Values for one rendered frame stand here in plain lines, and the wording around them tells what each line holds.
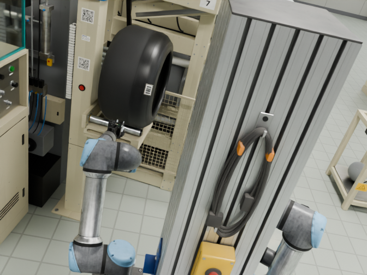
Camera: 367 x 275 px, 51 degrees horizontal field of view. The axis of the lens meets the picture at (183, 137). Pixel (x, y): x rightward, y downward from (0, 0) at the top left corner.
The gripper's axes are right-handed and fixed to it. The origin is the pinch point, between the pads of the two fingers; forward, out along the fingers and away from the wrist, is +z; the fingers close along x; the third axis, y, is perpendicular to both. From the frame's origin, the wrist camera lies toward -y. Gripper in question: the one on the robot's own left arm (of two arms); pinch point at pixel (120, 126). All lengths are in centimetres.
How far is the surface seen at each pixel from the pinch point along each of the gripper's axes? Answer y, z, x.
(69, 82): 8, 24, 43
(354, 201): -73, 141, -198
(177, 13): 61, 56, -8
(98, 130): -14.0, 15.8, 17.6
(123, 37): 46.4, 14.1, 11.2
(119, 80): 26.4, 0.6, 5.4
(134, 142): -15.4, 16.0, -5.9
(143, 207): -95, 64, -15
